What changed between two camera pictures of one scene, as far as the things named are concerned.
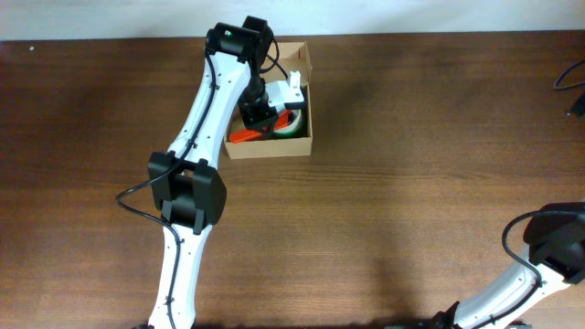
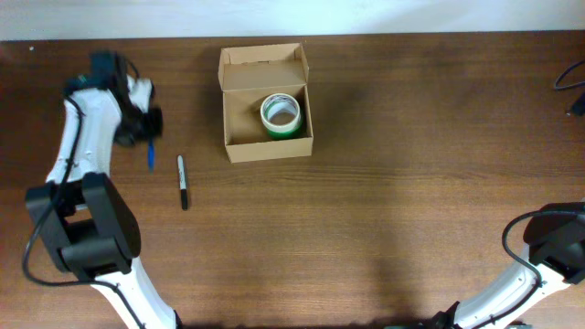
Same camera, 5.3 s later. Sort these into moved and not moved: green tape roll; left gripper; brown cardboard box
Moved: left gripper
Not moved: brown cardboard box; green tape roll
